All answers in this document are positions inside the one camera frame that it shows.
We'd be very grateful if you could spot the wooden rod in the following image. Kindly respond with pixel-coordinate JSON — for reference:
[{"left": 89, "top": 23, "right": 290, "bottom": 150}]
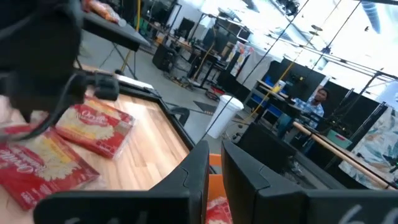
[{"left": 292, "top": 121, "right": 397, "bottom": 191}]

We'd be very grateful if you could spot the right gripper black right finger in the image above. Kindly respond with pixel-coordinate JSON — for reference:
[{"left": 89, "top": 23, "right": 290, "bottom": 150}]
[{"left": 221, "top": 139, "right": 398, "bottom": 224}]

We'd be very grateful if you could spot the black side table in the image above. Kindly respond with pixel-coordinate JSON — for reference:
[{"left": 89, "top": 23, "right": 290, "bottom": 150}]
[{"left": 81, "top": 11, "right": 152, "bottom": 53}]

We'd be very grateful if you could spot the white trash bin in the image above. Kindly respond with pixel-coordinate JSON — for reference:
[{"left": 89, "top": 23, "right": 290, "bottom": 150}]
[{"left": 205, "top": 94, "right": 245, "bottom": 140}]

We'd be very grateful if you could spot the black table frame rail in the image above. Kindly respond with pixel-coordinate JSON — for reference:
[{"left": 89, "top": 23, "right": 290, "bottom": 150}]
[{"left": 74, "top": 63, "right": 196, "bottom": 152}]

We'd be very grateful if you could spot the grey workbench with blue bins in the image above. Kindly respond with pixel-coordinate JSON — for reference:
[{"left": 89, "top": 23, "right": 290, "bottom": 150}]
[{"left": 244, "top": 79, "right": 295, "bottom": 121}]

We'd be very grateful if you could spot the black computer tower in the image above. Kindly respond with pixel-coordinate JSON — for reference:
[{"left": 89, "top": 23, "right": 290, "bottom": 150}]
[{"left": 151, "top": 43, "right": 178, "bottom": 73}]

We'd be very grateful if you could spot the red popcorn bag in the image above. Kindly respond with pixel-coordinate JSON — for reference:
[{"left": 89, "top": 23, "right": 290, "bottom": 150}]
[
  {"left": 205, "top": 196, "right": 233, "bottom": 224},
  {"left": 0, "top": 124, "right": 101, "bottom": 212},
  {"left": 55, "top": 95, "right": 136, "bottom": 160}
]

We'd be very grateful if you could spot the black hanging cable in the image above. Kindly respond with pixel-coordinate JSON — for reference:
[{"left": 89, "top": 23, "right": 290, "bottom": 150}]
[{"left": 198, "top": 0, "right": 312, "bottom": 142}]

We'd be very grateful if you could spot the orange plastic basket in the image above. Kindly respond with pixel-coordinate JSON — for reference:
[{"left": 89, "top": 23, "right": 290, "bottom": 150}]
[{"left": 207, "top": 153, "right": 228, "bottom": 203}]

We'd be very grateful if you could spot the white bucket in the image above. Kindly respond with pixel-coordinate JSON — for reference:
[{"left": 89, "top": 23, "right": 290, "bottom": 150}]
[{"left": 272, "top": 80, "right": 287, "bottom": 94}]

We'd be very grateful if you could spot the white hanging cloth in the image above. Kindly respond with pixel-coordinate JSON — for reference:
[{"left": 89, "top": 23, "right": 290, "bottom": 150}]
[{"left": 235, "top": 49, "right": 275, "bottom": 91}]

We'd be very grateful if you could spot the black box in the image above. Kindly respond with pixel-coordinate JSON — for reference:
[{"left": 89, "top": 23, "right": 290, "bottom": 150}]
[{"left": 235, "top": 122, "right": 298, "bottom": 174}]

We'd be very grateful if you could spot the person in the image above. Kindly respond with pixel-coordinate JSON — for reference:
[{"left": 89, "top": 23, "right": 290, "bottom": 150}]
[{"left": 275, "top": 87, "right": 331, "bottom": 139}]

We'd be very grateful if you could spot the floral printed cloth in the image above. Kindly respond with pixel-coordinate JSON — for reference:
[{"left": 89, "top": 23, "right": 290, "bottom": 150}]
[{"left": 338, "top": 106, "right": 398, "bottom": 191}]

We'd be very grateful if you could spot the colourful hanging cloth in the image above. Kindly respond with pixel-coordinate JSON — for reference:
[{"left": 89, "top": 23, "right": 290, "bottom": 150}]
[{"left": 229, "top": 41, "right": 255, "bottom": 78}]

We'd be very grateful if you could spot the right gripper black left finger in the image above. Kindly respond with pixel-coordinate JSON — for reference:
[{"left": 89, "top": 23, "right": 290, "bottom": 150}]
[{"left": 33, "top": 140, "right": 210, "bottom": 224}]

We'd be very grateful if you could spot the teal box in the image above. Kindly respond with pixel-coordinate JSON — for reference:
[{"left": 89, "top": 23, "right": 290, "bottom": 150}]
[{"left": 325, "top": 128, "right": 354, "bottom": 150}]

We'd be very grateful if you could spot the yellow hanging cable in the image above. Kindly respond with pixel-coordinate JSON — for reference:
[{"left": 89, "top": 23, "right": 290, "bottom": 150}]
[{"left": 238, "top": 30, "right": 318, "bottom": 128}]

